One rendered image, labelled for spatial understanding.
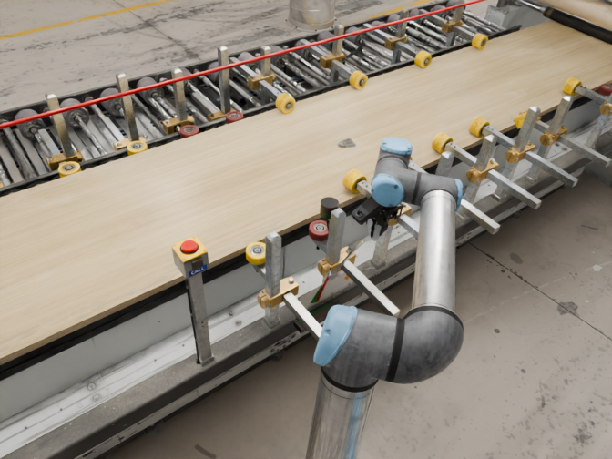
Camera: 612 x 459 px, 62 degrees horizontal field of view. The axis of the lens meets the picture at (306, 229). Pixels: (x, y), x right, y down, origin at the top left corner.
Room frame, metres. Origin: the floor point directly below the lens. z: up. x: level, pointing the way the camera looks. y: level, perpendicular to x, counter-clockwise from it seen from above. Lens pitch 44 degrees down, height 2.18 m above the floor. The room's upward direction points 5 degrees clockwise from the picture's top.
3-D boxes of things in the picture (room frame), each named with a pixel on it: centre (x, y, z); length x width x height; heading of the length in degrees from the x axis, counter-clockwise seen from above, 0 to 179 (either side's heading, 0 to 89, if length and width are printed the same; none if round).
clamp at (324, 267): (1.23, -0.12, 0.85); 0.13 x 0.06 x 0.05; 129
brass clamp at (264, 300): (1.07, 0.08, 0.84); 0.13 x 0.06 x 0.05; 129
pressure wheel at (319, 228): (1.34, -0.05, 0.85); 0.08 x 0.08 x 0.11
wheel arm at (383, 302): (1.19, -0.18, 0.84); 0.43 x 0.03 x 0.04; 39
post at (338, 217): (1.22, -0.10, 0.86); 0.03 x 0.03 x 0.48; 39
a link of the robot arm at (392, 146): (1.22, -0.24, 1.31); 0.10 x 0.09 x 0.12; 170
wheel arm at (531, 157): (1.87, -0.91, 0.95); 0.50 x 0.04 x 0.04; 39
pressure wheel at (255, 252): (1.20, 0.16, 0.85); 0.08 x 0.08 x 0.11
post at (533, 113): (1.85, -0.87, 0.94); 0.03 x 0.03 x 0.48; 39
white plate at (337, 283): (1.18, -0.09, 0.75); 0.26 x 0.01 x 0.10; 129
